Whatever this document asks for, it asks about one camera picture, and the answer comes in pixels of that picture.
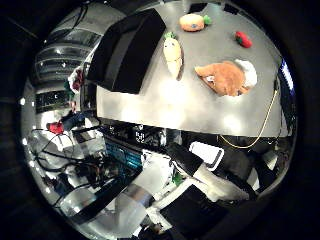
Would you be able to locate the brown and white plush toy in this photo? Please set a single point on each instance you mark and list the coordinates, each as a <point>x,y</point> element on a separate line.
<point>226,78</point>

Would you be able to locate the white daikon radish plush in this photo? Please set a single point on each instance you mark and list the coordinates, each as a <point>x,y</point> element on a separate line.
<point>172,53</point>

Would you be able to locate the round orange plush green leaves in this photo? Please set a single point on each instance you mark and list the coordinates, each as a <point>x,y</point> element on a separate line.
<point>191,22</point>

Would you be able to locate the black fabric container bin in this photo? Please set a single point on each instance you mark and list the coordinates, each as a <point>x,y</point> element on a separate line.
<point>126,50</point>

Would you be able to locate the green plastic item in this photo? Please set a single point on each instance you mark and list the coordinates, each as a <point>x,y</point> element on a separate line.
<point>177,179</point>

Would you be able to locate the blue electronics rack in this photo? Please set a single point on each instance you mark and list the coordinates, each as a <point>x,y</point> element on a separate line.
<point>123,156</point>

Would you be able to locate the laptop with blue screen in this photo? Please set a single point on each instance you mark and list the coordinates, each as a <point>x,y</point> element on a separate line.
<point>287,76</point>

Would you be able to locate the person in red top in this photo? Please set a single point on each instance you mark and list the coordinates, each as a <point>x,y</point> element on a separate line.
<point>56,127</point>

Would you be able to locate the red and white cloth bundle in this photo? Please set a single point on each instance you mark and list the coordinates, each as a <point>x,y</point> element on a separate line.
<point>76,80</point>

